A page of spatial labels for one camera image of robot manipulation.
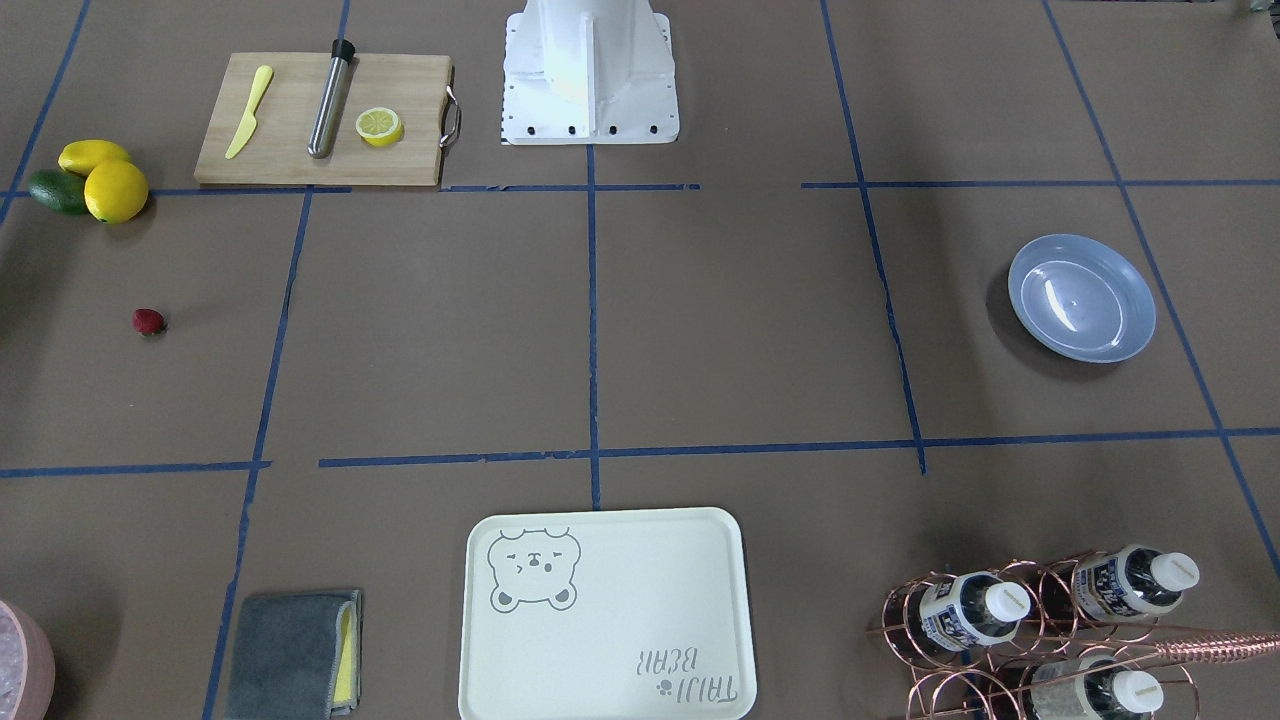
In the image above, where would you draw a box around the blue plate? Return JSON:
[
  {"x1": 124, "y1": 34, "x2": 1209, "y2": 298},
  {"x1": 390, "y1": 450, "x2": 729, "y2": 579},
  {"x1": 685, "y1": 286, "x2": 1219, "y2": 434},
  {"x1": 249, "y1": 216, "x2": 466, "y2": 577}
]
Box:
[{"x1": 1007, "y1": 234, "x2": 1158, "y2": 364}]

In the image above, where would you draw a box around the red strawberry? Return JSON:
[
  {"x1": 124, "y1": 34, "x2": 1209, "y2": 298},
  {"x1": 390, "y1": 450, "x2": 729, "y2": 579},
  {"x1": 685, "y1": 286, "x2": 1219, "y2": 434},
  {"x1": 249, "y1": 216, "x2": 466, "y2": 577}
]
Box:
[{"x1": 131, "y1": 307, "x2": 168, "y2": 337}]

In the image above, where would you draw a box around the cream bear tray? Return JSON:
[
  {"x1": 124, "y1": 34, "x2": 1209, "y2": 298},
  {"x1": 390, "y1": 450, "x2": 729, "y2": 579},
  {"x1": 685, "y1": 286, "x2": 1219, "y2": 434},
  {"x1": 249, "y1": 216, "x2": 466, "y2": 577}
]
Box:
[{"x1": 458, "y1": 507, "x2": 758, "y2": 719}]

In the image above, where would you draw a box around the lemon half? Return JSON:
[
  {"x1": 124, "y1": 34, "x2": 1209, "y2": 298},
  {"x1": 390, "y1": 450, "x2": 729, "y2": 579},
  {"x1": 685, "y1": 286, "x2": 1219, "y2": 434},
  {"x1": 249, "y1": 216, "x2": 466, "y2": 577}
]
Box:
[{"x1": 355, "y1": 108, "x2": 404, "y2": 147}]

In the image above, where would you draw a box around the dark drink bottle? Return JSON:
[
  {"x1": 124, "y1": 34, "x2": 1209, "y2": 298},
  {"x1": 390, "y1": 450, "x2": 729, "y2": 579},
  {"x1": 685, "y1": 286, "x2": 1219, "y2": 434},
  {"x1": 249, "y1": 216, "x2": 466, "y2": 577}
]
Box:
[
  {"x1": 1036, "y1": 544, "x2": 1201, "y2": 624},
  {"x1": 989, "y1": 653, "x2": 1165, "y2": 719},
  {"x1": 882, "y1": 571, "x2": 1033, "y2": 667}
]

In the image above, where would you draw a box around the wooden cutting board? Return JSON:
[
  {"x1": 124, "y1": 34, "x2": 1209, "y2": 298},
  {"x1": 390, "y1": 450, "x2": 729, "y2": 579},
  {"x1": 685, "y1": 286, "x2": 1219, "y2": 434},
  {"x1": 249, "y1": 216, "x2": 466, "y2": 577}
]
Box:
[{"x1": 195, "y1": 53, "x2": 454, "y2": 188}]

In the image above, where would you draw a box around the steel cylinder tool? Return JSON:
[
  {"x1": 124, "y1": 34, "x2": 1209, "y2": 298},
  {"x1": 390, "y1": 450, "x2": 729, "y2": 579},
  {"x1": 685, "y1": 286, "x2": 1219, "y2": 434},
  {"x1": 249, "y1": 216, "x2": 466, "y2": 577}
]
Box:
[{"x1": 307, "y1": 38, "x2": 356, "y2": 159}]

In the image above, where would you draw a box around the grey folded cloth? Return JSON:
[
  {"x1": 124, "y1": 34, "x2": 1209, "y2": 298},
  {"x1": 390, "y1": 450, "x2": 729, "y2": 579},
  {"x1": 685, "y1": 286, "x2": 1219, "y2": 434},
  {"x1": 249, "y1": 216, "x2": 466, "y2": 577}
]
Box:
[{"x1": 224, "y1": 588, "x2": 364, "y2": 719}]

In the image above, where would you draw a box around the yellow plastic knife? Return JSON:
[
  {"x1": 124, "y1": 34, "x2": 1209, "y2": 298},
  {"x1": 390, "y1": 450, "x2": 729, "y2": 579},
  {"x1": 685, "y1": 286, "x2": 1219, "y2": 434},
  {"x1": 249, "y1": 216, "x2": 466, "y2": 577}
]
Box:
[{"x1": 224, "y1": 65, "x2": 274, "y2": 160}]

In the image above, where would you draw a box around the round yellow lemon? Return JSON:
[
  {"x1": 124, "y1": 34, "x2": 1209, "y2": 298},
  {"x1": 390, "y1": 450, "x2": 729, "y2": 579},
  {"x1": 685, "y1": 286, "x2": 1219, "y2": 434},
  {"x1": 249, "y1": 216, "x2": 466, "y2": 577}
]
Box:
[{"x1": 84, "y1": 160, "x2": 150, "y2": 224}]

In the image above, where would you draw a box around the oval yellow lemon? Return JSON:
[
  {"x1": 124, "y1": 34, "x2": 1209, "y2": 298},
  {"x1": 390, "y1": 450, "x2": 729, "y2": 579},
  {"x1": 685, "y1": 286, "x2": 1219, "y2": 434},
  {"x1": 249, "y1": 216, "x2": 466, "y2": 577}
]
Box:
[{"x1": 58, "y1": 138, "x2": 132, "y2": 178}]

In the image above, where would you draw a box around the green lime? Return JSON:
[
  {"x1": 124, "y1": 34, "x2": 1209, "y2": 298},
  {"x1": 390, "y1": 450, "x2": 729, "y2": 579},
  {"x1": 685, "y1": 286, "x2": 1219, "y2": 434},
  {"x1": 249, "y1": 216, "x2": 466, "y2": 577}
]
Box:
[{"x1": 28, "y1": 169, "x2": 90, "y2": 217}]

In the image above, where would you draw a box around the pink ice bowl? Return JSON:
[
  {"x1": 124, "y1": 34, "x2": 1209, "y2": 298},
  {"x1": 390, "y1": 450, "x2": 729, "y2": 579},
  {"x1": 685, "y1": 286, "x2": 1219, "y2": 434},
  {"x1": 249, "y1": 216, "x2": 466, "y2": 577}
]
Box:
[{"x1": 1, "y1": 600, "x2": 56, "y2": 719}]

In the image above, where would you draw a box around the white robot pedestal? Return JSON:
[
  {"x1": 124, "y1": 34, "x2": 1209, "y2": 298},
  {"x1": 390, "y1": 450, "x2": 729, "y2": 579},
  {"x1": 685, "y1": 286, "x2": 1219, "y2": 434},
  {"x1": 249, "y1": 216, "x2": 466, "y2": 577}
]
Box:
[{"x1": 500, "y1": 1, "x2": 681, "y2": 146}]

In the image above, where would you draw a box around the copper wire bottle rack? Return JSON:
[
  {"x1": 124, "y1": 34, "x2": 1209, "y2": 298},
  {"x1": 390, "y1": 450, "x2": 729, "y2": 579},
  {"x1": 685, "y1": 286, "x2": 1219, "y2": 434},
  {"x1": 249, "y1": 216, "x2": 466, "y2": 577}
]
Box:
[{"x1": 867, "y1": 551, "x2": 1277, "y2": 719}]

